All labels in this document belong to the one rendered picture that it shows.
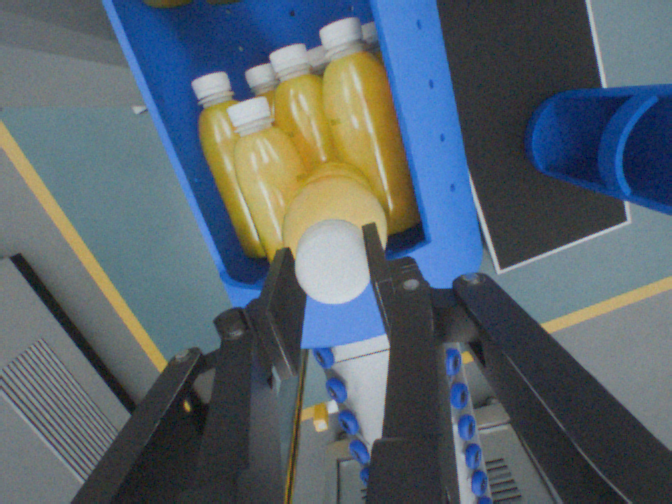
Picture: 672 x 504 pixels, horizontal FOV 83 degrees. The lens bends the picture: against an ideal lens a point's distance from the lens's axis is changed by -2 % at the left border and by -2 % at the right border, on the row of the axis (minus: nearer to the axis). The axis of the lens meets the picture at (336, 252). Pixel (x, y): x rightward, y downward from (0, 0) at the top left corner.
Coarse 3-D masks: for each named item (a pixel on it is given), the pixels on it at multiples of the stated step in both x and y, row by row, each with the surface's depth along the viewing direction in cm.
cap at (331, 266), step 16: (304, 240) 20; (320, 240) 19; (336, 240) 19; (352, 240) 19; (304, 256) 19; (320, 256) 19; (336, 256) 19; (352, 256) 19; (304, 272) 20; (320, 272) 20; (336, 272) 20; (352, 272) 20; (368, 272) 20; (304, 288) 20; (320, 288) 20; (336, 288) 20; (352, 288) 20
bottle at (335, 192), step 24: (336, 168) 31; (312, 192) 24; (336, 192) 23; (360, 192) 24; (288, 216) 24; (312, 216) 22; (336, 216) 22; (360, 216) 22; (384, 216) 25; (288, 240) 23; (384, 240) 24
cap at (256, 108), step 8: (240, 104) 36; (248, 104) 36; (256, 104) 36; (264, 104) 37; (232, 112) 36; (240, 112) 36; (248, 112) 36; (256, 112) 36; (264, 112) 37; (232, 120) 37; (240, 120) 36; (248, 120) 36
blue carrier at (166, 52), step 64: (128, 0) 37; (256, 0) 48; (320, 0) 47; (384, 0) 26; (192, 64) 45; (256, 64) 49; (192, 128) 44; (448, 128) 32; (192, 192) 39; (448, 192) 32; (448, 256) 33; (320, 320) 32
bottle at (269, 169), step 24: (264, 120) 37; (240, 144) 37; (264, 144) 36; (288, 144) 38; (240, 168) 37; (264, 168) 36; (288, 168) 37; (264, 192) 37; (288, 192) 37; (264, 216) 38; (264, 240) 40
